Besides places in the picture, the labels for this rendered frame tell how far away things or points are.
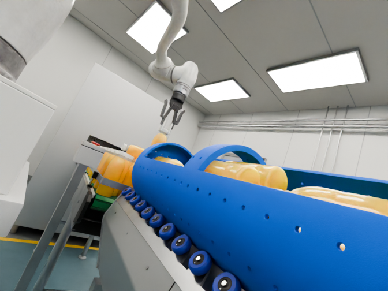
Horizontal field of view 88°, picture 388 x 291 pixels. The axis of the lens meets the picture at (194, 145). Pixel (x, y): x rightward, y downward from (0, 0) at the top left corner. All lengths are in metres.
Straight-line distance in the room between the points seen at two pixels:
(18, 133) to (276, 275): 0.34
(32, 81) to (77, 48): 1.12
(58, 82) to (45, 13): 4.69
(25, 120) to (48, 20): 0.20
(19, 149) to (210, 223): 0.29
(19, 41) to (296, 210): 0.45
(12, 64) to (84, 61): 4.87
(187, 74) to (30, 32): 0.87
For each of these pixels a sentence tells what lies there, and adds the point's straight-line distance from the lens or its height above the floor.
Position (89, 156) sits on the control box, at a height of 1.04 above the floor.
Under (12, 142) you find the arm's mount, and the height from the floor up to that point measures 1.06.
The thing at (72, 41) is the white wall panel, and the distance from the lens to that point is 5.36.
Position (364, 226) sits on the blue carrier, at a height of 1.11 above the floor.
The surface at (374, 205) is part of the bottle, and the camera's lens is 0.32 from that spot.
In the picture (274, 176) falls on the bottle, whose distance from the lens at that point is 0.46.
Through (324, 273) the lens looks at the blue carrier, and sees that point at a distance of 0.26.
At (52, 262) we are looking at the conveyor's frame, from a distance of 1.42.
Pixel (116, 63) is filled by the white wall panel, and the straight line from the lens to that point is 5.46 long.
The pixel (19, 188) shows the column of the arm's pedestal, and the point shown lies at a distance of 0.36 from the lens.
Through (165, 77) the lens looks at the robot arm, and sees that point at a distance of 1.24.
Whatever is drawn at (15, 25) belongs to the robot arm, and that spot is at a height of 1.20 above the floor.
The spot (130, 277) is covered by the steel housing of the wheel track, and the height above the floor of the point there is 0.84.
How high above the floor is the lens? 1.08
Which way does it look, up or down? 11 degrees up
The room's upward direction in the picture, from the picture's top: 22 degrees clockwise
